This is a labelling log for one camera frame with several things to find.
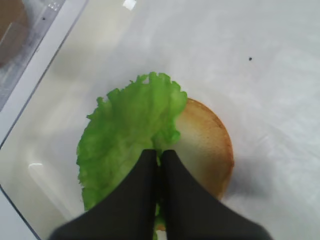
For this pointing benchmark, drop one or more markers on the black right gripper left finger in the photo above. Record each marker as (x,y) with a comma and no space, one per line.
(127,213)

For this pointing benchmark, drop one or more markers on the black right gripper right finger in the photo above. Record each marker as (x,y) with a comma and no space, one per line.
(191,213)

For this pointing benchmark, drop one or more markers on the green lettuce leaf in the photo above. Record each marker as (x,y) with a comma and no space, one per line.
(125,123)

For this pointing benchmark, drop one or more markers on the toasted bottom bun slice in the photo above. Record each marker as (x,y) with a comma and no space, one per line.
(204,147)

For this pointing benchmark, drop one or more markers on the cream metal baking tray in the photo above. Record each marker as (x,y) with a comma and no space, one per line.
(37,140)

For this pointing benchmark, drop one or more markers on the white paper tray liner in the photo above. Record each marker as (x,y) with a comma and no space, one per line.
(225,75)

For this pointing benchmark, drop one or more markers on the left clear acrylic rack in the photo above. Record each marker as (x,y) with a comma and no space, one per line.
(41,16)

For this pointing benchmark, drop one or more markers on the brown bun in left rack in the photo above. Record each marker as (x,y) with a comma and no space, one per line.
(14,26)

